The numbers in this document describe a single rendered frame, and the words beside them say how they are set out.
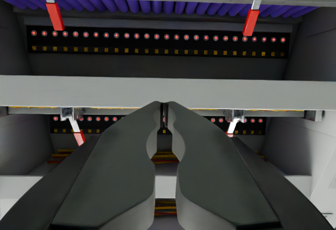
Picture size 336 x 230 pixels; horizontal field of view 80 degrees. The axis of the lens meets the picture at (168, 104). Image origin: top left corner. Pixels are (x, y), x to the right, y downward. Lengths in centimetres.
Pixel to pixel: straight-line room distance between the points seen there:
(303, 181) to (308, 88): 21
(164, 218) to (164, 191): 26
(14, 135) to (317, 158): 61
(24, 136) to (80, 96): 26
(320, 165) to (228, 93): 25
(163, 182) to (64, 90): 24
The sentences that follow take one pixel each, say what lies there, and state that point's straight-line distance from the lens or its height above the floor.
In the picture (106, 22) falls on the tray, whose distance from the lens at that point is 45.
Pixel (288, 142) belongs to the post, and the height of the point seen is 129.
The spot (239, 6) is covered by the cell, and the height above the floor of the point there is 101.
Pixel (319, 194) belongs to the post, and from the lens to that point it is 54.
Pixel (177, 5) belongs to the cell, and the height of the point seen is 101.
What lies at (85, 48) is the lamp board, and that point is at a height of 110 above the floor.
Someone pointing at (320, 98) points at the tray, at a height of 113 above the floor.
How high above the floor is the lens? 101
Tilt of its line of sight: 27 degrees up
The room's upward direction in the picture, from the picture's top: 178 degrees counter-clockwise
